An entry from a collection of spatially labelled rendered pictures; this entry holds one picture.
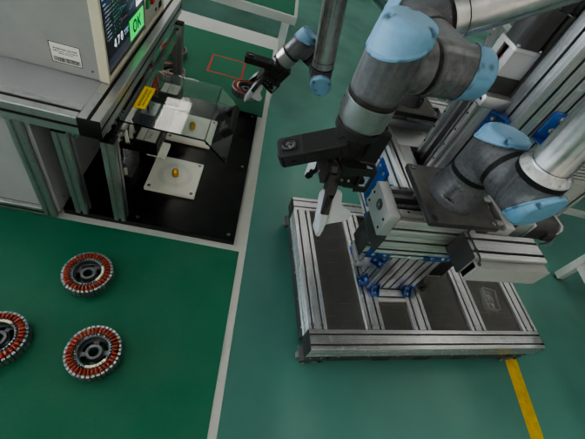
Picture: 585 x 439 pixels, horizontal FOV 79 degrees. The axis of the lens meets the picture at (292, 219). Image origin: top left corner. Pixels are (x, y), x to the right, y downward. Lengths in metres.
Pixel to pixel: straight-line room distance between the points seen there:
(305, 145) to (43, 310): 0.72
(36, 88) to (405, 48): 0.74
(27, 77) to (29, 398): 0.66
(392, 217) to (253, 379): 1.02
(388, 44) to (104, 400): 0.84
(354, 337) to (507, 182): 0.99
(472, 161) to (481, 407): 1.47
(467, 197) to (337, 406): 1.13
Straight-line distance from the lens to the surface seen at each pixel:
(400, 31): 0.47
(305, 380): 1.77
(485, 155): 0.98
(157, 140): 1.10
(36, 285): 1.05
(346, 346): 1.63
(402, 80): 0.50
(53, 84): 0.95
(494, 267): 1.17
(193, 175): 1.20
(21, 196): 1.16
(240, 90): 1.52
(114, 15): 0.95
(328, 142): 0.56
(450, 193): 1.04
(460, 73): 0.54
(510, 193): 0.92
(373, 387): 1.89
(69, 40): 0.94
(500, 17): 0.71
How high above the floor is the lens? 1.64
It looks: 49 degrees down
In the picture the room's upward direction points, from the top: 23 degrees clockwise
